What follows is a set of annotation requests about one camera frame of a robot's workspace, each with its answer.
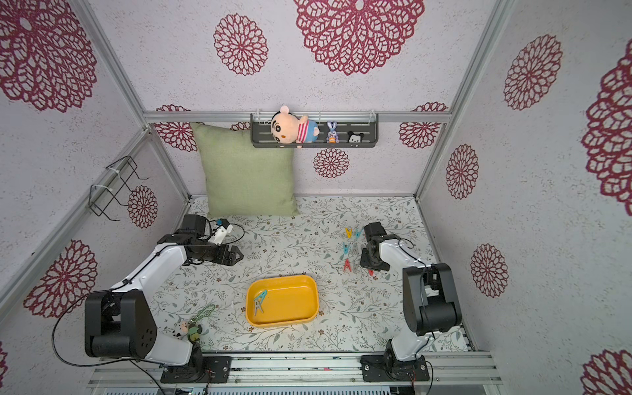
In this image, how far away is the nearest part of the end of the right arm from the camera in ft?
2.28

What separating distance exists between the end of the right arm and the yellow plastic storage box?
20 cm

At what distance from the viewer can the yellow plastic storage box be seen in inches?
32.5

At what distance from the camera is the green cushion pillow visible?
3.10 feet

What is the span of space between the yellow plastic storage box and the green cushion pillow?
0.33 metres
